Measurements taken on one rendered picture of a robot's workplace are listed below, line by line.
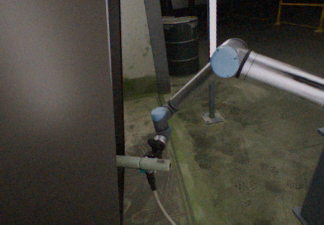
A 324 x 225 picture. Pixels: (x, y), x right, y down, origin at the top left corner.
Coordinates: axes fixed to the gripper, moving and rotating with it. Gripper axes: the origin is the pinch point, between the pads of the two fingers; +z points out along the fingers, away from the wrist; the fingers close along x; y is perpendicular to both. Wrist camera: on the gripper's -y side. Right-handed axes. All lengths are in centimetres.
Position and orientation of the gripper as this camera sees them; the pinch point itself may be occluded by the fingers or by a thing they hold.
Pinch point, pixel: (147, 169)
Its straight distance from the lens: 103.1
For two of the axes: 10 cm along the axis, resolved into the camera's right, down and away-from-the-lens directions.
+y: 1.2, 8.8, 4.6
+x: -9.6, -0.2, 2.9
